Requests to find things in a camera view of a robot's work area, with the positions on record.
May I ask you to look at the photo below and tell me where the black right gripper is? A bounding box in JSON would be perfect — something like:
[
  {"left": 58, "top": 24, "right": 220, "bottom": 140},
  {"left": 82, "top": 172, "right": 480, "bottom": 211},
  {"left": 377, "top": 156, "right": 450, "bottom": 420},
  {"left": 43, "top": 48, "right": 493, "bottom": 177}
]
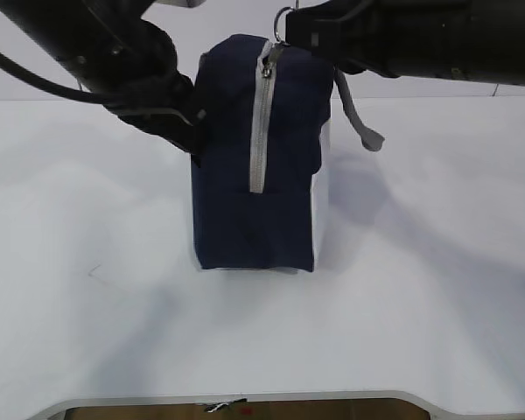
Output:
[{"left": 283, "top": 0, "right": 403, "bottom": 80}]

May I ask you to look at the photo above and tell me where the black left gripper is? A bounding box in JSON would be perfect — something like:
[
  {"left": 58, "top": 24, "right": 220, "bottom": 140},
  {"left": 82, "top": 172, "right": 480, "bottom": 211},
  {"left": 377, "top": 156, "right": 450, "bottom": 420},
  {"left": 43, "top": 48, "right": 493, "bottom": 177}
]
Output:
[{"left": 107, "top": 22, "right": 207, "bottom": 163}]

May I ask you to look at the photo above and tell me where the navy blue insulated lunch bag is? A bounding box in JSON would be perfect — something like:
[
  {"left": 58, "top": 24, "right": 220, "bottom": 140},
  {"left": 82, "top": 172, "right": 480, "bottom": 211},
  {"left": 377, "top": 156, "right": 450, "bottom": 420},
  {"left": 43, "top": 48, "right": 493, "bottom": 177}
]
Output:
[{"left": 191, "top": 34, "right": 384, "bottom": 272}]

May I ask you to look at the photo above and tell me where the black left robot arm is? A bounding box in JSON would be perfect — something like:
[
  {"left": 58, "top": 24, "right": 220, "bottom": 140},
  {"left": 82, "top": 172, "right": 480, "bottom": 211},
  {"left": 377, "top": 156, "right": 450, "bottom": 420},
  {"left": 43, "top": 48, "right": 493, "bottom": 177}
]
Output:
[{"left": 0, "top": 0, "right": 206, "bottom": 156}]

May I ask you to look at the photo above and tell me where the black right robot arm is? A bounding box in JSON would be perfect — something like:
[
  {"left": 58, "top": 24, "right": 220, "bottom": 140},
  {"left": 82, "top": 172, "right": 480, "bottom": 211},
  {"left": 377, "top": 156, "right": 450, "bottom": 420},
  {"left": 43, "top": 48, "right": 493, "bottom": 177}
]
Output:
[{"left": 285, "top": 0, "right": 525, "bottom": 87}]

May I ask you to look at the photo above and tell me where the black cable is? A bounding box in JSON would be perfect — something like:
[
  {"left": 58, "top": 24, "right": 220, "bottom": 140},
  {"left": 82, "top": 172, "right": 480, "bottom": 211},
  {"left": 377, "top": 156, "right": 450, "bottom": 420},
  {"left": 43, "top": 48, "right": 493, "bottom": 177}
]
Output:
[{"left": 0, "top": 41, "right": 115, "bottom": 106}]

